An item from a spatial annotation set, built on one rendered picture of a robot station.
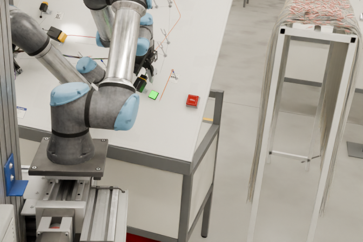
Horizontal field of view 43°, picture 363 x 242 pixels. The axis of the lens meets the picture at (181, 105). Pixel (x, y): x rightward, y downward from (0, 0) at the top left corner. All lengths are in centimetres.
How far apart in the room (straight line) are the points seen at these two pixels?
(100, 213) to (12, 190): 26
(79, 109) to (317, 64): 373
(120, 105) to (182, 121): 82
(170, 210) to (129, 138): 41
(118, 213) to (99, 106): 32
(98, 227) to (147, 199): 100
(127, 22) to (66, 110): 34
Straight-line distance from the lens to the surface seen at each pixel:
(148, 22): 196
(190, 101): 214
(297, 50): 485
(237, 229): 318
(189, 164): 209
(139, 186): 229
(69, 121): 142
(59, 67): 170
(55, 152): 148
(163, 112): 219
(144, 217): 238
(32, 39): 163
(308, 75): 491
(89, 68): 191
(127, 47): 146
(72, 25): 256
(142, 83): 217
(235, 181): 367
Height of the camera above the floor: 190
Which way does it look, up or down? 23 degrees down
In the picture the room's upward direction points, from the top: 4 degrees clockwise
